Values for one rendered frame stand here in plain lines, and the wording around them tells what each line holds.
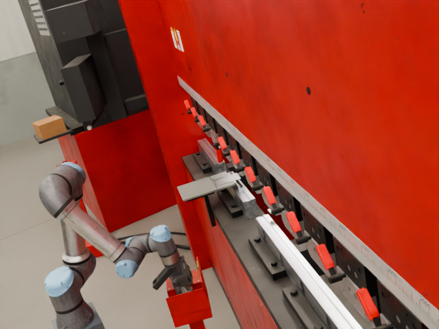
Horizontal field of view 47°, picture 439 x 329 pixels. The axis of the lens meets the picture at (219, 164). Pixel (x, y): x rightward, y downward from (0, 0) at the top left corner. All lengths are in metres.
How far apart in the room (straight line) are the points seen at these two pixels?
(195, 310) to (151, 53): 1.65
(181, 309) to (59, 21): 1.95
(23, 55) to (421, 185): 8.51
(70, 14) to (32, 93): 5.88
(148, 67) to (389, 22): 2.52
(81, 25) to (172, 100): 0.71
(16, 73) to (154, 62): 6.03
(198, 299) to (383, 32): 1.56
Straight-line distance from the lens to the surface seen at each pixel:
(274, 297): 1.86
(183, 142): 3.32
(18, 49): 9.05
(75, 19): 3.31
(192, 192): 2.48
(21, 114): 9.15
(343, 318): 1.59
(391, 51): 0.78
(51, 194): 1.93
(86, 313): 2.22
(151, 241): 2.02
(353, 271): 1.21
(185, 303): 2.14
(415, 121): 0.77
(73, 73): 3.34
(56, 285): 2.12
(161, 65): 3.20
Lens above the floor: 2.00
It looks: 21 degrees down
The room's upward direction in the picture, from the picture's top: 14 degrees counter-clockwise
